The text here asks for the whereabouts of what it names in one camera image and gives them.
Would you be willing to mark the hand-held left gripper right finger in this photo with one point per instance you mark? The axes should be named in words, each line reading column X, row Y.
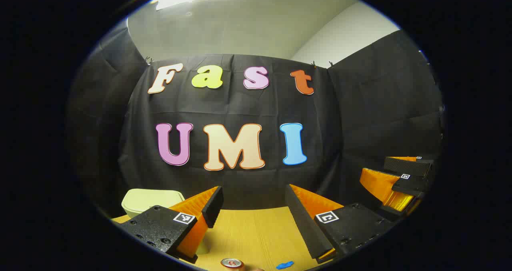
column 304, row 223

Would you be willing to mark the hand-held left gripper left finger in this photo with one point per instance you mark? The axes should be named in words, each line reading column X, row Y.
column 214, row 207

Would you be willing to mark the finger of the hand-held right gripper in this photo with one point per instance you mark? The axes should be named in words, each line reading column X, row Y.
column 408, row 167
column 378, row 183

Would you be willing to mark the blue paper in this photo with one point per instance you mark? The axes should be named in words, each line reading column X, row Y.
column 284, row 265

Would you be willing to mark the red pop can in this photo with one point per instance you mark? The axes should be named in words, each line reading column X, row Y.
column 232, row 263

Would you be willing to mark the light green desktop garbage bin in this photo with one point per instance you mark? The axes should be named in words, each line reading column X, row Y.
column 148, row 201

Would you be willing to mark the wooden desktop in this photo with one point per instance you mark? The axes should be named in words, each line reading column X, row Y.
column 256, row 235

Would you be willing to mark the black backdrop cloth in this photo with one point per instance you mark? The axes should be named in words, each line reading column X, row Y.
column 240, row 107

